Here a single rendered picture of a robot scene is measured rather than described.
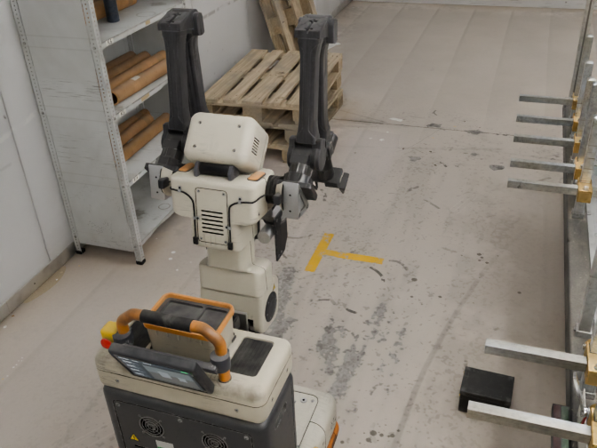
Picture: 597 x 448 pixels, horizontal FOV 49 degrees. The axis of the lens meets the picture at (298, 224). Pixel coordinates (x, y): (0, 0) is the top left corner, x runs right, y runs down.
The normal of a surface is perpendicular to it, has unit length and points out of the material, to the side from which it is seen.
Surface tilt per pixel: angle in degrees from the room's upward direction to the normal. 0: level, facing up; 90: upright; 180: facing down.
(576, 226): 0
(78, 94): 90
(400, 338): 0
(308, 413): 0
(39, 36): 90
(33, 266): 90
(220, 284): 82
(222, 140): 48
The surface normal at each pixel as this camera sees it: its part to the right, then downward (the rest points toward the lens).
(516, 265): -0.04, -0.85
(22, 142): 0.95, 0.14
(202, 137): -0.27, -0.20
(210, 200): -0.33, 0.38
